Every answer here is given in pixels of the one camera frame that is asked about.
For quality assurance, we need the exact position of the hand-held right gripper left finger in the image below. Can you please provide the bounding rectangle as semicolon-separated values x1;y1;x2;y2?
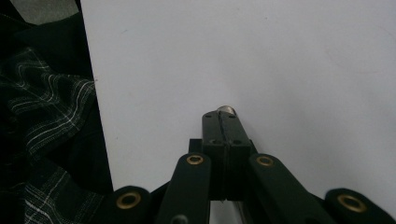
201;111;228;201

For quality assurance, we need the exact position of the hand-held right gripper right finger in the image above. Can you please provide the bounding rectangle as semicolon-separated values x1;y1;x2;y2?
219;109;254;202

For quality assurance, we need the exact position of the dark plaid clothing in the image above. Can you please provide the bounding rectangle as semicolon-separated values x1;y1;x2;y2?
0;0;115;224

